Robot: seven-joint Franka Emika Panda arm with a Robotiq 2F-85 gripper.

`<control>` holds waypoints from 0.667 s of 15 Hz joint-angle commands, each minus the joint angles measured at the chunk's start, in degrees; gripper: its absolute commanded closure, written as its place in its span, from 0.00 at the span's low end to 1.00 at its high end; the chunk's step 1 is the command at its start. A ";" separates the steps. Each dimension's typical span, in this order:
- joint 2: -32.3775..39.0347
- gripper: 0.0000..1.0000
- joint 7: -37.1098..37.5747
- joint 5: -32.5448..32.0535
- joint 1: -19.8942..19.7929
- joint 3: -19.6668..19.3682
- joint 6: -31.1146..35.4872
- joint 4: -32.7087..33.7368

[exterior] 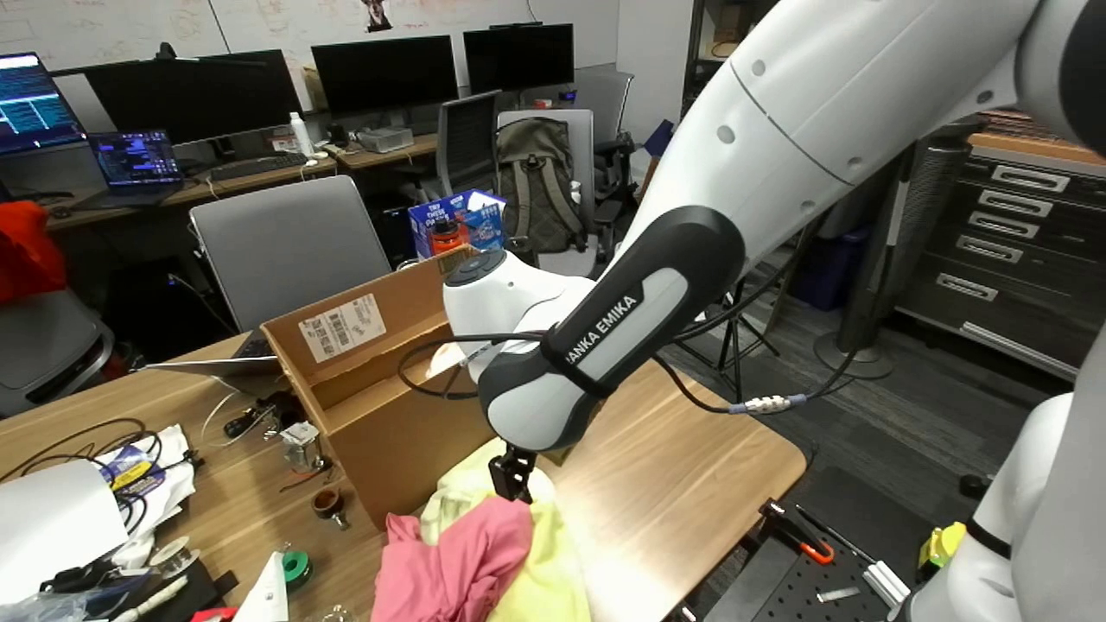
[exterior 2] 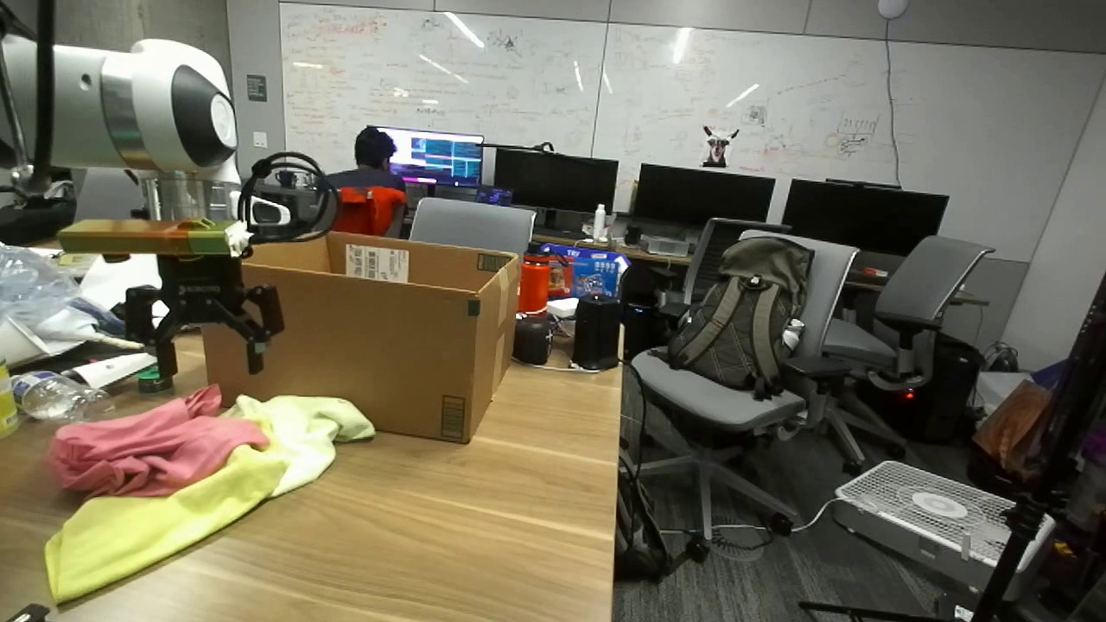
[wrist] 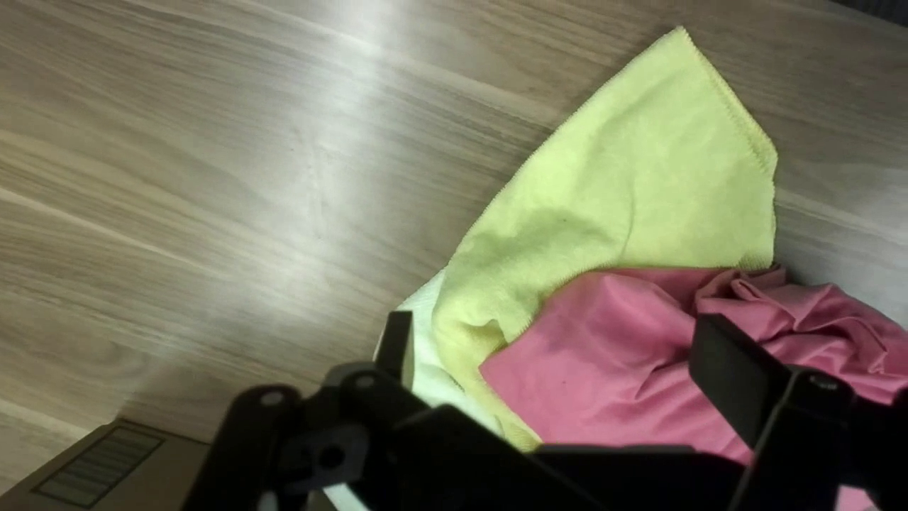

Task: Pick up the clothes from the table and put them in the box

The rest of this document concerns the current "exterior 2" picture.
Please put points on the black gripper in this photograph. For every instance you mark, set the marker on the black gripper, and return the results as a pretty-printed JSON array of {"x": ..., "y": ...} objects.
[{"x": 203, "y": 281}]

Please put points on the pink cloth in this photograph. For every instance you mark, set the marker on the pink cloth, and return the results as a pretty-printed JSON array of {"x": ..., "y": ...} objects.
[{"x": 140, "y": 455}]

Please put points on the yellow green cloth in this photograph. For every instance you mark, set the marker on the yellow green cloth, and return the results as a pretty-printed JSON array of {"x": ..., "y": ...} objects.
[{"x": 125, "y": 528}]

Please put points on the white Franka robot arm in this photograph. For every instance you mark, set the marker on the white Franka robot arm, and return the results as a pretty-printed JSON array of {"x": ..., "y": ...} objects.
[{"x": 140, "y": 109}]

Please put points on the brown cardboard box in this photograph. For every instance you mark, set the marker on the brown cardboard box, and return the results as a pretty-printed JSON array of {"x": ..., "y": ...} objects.
[{"x": 369, "y": 346}]

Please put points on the blue printed box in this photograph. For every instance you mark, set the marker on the blue printed box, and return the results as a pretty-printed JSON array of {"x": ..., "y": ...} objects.
[{"x": 591, "y": 275}]

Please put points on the flat paper sheets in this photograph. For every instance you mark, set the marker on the flat paper sheets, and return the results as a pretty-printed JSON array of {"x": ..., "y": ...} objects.
[{"x": 107, "y": 289}]

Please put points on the grey padded chair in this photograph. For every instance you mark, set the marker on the grey padded chair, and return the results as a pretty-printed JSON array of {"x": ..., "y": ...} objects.
[
  {"x": 105, "y": 193},
  {"x": 473, "y": 225}
]

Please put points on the clear plastic water bottle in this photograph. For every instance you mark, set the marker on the clear plastic water bottle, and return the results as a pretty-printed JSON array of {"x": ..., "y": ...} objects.
[{"x": 47, "y": 393}]

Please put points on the crumpled whitish plastic bag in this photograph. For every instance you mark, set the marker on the crumpled whitish plastic bag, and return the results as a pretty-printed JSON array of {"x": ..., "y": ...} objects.
[{"x": 29, "y": 289}]

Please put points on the orange red jacket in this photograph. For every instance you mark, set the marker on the orange red jacket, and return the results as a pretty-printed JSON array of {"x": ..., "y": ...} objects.
[{"x": 369, "y": 207}]

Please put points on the black bag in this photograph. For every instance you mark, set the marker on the black bag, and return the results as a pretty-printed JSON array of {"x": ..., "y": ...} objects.
[{"x": 35, "y": 211}]

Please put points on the person in dark shirt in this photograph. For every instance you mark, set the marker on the person in dark shirt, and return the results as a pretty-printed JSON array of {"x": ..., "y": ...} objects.
[{"x": 375, "y": 146}]

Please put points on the lit blue purple monitor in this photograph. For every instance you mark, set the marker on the lit blue purple monitor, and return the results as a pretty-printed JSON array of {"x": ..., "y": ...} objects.
[{"x": 444, "y": 155}]

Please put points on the laptop with purple screen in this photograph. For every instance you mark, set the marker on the laptop with purple screen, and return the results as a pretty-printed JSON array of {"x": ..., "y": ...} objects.
[{"x": 483, "y": 193}]

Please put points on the orange red container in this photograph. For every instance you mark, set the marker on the orange red container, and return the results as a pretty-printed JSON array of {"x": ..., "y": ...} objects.
[{"x": 534, "y": 283}]

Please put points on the black cylinder cup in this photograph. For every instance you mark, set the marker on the black cylinder cup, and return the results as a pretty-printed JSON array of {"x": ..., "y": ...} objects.
[{"x": 597, "y": 331}]

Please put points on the small white bottle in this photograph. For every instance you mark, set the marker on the small white bottle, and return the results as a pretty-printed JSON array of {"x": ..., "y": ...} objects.
[{"x": 599, "y": 223}]

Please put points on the light grey office chair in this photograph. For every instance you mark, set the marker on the light grey office chair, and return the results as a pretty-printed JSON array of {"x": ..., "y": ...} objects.
[{"x": 703, "y": 397}]

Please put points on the olive grey backpack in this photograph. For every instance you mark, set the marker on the olive grey backpack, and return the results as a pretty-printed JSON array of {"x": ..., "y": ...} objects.
[{"x": 738, "y": 321}]

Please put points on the small llama figurine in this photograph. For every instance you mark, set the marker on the small llama figurine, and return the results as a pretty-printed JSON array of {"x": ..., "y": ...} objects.
[{"x": 721, "y": 146}]

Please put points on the grey mesh office chair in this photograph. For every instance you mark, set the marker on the grey mesh office chair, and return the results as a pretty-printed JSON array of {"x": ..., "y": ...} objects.
[{"x": 933, "y": 281}]

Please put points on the black desktop tower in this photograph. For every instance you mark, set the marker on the black desktop tower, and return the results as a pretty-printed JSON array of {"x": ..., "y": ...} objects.
[{"x": 951, "y": 397}]

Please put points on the white plastic case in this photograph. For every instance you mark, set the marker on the white plastic case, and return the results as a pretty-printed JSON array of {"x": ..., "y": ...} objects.
[{"x": 933, "y": 520}]

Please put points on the brown bag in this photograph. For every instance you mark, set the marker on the brown bag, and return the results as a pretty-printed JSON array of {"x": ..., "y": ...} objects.
[{"x": 1013, "y": 419}]

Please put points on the yellow green wrist camera bar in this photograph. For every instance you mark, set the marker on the yellow green wrist camera bar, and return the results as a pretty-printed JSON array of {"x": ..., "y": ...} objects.
[{"x": 125, "y": 236}]

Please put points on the white wall switch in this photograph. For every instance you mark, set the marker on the white wall switch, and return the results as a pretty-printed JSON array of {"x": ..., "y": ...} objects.
[{"x": 261, "y": 140}]

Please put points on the dark wall sign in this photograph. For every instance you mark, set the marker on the dark wall sign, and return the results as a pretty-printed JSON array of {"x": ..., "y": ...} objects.
[{"x": 257, "y": 86}]

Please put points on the white wall whiteboard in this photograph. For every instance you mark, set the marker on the white wall whiteboard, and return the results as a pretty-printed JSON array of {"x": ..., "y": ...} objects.
[{"x": 694, "y": 89}]

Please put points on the white round wall dome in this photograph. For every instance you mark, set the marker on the white round wall dome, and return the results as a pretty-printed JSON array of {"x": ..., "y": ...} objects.
[{"x": 891, "y": 3}]

